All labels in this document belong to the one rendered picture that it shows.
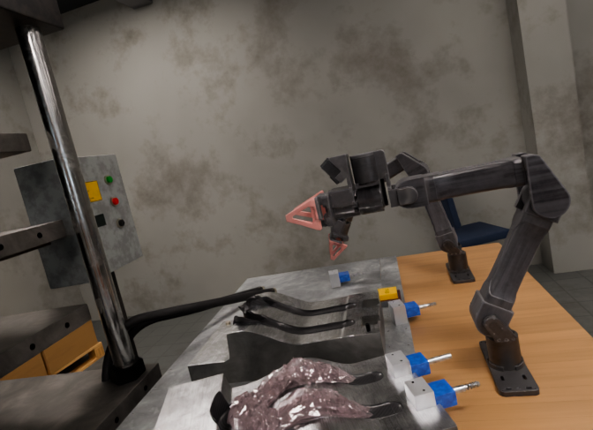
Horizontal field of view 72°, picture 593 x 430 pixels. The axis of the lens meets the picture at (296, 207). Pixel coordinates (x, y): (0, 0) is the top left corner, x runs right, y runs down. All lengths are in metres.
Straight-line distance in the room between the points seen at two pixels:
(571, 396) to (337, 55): 3.18
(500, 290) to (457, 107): 2.85
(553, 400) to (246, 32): 3.54
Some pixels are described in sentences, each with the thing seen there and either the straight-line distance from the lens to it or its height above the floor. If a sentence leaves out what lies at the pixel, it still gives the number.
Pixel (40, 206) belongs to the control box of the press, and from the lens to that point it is 1.51.
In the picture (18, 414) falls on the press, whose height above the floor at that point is 0.78.
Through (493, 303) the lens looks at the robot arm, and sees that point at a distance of 0.93.
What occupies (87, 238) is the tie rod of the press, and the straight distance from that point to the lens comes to 1.29.
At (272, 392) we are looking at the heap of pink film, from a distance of 0.86.
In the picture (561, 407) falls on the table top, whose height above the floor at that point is 0.80.
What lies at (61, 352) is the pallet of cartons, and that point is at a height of 0.23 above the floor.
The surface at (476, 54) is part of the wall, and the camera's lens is 3.73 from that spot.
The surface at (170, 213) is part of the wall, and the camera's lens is 4.27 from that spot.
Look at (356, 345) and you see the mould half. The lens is 1.02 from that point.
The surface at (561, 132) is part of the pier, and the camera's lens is 3.59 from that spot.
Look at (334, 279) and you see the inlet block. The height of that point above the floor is 0.83.
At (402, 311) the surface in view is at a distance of 1.22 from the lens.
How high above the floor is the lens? 1.33
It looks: 8 degrees down
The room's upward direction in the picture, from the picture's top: 12 degrees counter-clockwise
